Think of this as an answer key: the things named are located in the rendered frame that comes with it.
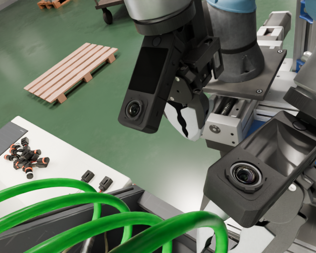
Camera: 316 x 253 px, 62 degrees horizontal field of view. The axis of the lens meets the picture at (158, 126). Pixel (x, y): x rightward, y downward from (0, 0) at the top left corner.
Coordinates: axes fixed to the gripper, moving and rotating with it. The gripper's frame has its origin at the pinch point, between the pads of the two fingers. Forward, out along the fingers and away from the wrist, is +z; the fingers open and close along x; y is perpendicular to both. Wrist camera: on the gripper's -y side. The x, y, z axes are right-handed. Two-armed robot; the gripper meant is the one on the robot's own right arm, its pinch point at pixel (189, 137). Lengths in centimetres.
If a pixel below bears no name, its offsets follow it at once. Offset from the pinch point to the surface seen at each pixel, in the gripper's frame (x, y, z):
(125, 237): 3.9, -16.8, 8.5
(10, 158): 68, -18, 22
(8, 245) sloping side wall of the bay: 19.1, -29.2, 4.9
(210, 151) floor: 60, 74, 122
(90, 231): -4.5, -19.8, -10.2
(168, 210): 9.9, -4.6, 26.6
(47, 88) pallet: 283, 72, 112
